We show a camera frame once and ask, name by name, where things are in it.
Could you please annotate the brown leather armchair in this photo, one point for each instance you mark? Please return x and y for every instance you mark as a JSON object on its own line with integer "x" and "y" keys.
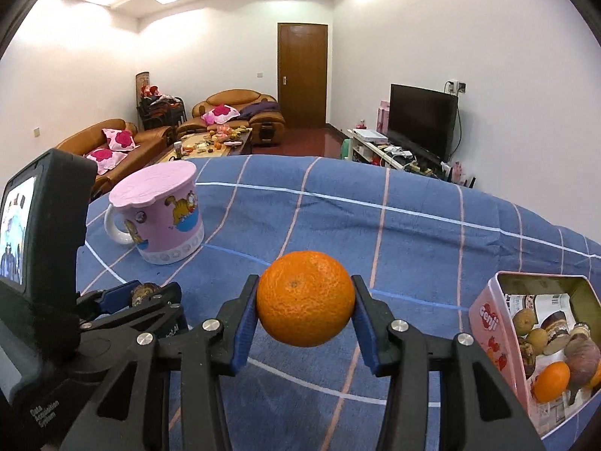
{"x": 238, "y": 108}

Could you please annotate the black television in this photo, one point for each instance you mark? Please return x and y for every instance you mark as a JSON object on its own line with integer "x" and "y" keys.
{"x": 423, "y": 120}

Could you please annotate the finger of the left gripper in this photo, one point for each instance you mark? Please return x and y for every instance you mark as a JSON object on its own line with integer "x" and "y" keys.
{"x": 105, "y": 302}
{"x": 145, "y": 326}

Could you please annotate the dark brown walnut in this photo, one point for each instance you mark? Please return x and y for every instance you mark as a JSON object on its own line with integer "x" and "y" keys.
{"x": 143, "y": 292}

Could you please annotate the white TV stand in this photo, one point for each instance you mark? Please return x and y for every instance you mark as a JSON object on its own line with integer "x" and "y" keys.
{"x": 370, "y": 147}

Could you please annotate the yellow fruit left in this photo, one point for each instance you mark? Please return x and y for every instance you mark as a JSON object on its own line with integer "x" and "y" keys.
{"x": 538, "y": 338}

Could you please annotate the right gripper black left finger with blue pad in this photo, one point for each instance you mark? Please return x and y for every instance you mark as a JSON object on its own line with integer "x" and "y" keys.
{"x": 130, "y": 409}

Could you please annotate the brown wooden door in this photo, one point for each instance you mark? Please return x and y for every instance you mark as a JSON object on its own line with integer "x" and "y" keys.
{"x": 302, "y": 58}

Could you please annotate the small smooth orange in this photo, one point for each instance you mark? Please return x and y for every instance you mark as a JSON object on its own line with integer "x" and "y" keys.
{"x": 551, "y": 382}

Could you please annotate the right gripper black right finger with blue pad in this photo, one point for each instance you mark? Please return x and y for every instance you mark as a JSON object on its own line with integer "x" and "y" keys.
{"x": 478, "y": 410}

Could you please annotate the cluttered coffee table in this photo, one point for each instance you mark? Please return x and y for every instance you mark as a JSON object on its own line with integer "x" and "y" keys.
{"x": 208, "y": 144}

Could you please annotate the pink cartoon mug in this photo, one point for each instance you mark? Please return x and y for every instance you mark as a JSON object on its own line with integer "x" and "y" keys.
{"x": 156, "y": 209}

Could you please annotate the pink tin box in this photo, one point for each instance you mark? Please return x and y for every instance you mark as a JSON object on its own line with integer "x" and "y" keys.
{"x": 490, "y": 318}

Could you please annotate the small orange behind beet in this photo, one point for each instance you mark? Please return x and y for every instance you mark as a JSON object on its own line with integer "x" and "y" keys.
{"x": 596, "y": 379}

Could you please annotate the black data acquisition screen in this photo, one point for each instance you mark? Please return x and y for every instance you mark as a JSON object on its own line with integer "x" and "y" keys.
{"x": 43, "y": 225}

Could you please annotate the large orange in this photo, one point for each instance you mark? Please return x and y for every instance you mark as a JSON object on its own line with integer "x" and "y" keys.
{"x": 305, "y": 298}

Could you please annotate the small green-yellow fruit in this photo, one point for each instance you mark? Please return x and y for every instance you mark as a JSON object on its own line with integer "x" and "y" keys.
{"x": 524, "y": 322}

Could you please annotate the purple sugarcane piece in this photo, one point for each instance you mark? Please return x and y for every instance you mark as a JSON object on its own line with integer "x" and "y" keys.
{"x": 556, "y": 328}

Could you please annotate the black cluttered shelf rack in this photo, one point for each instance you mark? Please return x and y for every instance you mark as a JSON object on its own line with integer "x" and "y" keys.
{"x": 154, "y": 108}

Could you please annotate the long brown leather sofa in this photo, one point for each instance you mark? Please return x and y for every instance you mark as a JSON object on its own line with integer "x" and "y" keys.
{"x": 118, "y": 149}

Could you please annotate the round purple beet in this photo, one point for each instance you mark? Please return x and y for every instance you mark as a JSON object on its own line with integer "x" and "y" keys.
{"x": 582, "y": 357}

